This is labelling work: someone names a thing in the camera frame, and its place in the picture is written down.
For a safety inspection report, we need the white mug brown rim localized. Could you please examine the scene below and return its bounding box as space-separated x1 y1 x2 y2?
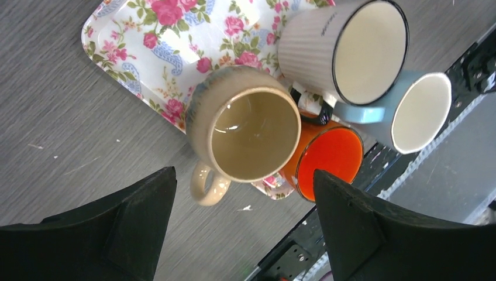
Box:
277 1 409 125

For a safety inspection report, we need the floral serving tray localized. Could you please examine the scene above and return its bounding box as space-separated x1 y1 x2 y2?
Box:
81 1 334 200

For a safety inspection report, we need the white light blue mug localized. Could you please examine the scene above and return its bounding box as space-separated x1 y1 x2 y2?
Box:
333 70 452 155

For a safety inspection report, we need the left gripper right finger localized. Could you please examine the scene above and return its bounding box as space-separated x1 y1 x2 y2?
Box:
314 170 495 280

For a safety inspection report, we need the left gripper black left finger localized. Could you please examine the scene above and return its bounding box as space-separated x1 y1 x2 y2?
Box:
1 167 177 280

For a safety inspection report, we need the beige mug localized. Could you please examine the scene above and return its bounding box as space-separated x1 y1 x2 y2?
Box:
185 66 302 206

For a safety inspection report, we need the orange mug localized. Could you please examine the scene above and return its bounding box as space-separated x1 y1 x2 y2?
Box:
280 121 364 202

